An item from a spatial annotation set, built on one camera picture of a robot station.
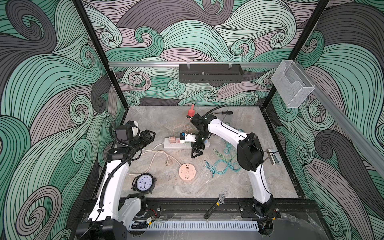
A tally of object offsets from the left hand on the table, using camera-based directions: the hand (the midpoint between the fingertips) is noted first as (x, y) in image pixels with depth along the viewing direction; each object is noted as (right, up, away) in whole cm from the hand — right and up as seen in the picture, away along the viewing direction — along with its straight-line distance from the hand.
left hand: (152, 133), depth 77 cm
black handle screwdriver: (+50, +13, +42) cm, 67 cm away
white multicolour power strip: (+13, -9, +18) cm, 24 cm away
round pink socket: (+18, -23, +7) cm, 30 cm away
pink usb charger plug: (+9, -5, +15) cm, 19 cm away
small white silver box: (+72, -16, +13) cm, 75 cm away
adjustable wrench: (+36, -35, -1) cm, 50 cm away
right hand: (+22, -10, +11) cm, 27 cm away
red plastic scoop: (+21, +13, +38) cm, 46 cm away
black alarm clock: (-5, -27, +3) cm, 28 cm away
